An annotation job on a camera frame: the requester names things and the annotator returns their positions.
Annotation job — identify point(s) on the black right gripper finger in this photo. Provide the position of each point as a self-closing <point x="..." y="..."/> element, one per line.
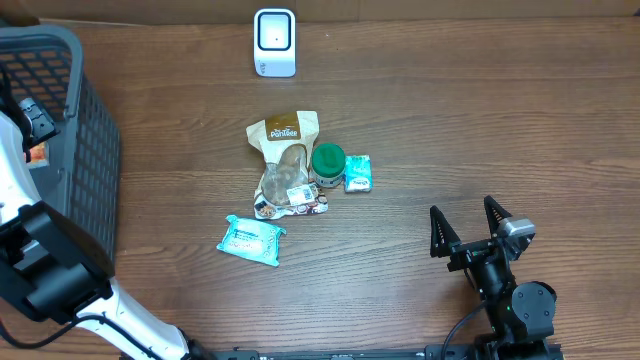
<point x="495" y="213"/>
<point x="443" y="238"/>

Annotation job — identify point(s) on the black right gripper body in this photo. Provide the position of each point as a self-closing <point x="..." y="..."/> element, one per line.
<point x="469" y="255"/>

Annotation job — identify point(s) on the small teal tissue pack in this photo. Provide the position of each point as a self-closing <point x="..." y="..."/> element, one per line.
<point x="358" y="174"/>

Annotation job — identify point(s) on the green lid jar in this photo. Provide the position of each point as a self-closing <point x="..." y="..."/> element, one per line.
<point x="328" y="164"/>

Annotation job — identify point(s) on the brown mushroom snack bag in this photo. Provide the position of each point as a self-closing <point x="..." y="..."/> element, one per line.
<point x="285" y="187"/>

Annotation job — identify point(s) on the teal wet wipes pack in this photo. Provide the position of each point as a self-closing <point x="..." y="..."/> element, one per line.
<point x="252" y="240"/>

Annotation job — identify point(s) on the orange tissue pack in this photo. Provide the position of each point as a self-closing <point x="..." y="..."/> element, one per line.
<point x="39" y="156"/>

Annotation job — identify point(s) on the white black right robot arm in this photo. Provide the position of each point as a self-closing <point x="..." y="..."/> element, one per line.
<point x="520" y="315"/>

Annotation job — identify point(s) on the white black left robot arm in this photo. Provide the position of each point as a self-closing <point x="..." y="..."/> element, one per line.
<point x="52" y="269"/>

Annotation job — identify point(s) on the white barcode scanner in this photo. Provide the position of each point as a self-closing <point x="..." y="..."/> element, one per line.
<point x="275" y="43"/>

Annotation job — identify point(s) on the black mesh basket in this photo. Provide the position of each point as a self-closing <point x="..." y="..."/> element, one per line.
<point x="81" y="180"/>

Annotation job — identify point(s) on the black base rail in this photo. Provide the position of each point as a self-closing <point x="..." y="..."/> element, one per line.
<point x="385" y="354"/>

